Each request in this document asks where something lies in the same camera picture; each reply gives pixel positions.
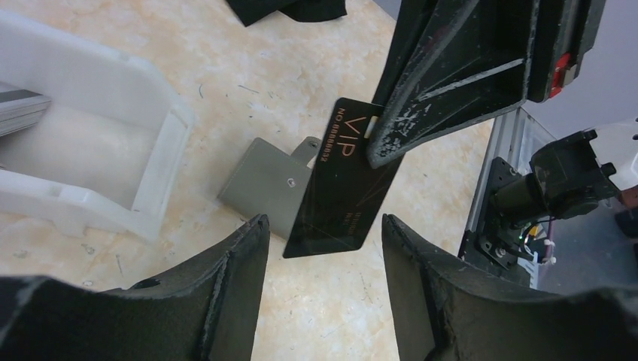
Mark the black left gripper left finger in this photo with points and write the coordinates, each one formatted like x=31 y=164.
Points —
x=205 y=308

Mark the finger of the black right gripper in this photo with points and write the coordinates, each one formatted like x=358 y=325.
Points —
x=451 y=64

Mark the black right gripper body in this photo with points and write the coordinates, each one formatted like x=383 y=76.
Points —
x=565 y=31

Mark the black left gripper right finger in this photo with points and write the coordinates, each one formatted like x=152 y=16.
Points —
x=443 y=308

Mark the grey card holder wallet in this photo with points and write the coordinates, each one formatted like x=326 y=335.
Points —
x=269 y=181

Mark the black VIP card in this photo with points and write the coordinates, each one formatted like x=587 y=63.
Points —
x=344 y=193

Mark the white plastic card tray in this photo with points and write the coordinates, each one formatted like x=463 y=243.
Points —
x=106 y=152

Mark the grey cards in tray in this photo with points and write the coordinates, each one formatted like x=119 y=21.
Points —
x=20 y=108

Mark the black crumpled cloth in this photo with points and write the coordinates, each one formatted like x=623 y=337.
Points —
x=250 y=12

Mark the aluminium frame rail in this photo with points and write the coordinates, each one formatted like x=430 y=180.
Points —
x=503 y=210

